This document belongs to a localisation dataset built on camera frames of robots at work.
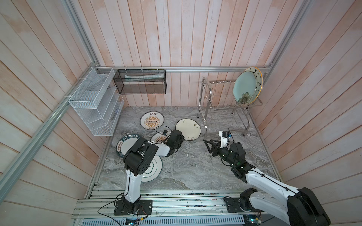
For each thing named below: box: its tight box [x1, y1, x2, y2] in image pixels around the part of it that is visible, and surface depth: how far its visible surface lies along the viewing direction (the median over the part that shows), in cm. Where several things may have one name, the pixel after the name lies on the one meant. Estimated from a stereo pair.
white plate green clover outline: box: [141, 155, 163, 183], surface depth 87 cm
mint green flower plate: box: [232, 70, 257, 105], surface depth 86 cm
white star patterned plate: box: [244, 66, 264, 105], surface depth 78 cm
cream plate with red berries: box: [175, 118, 202, 141], surface depth 108 cm
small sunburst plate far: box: [139, 111, 165, 130], surface depth 113 cm
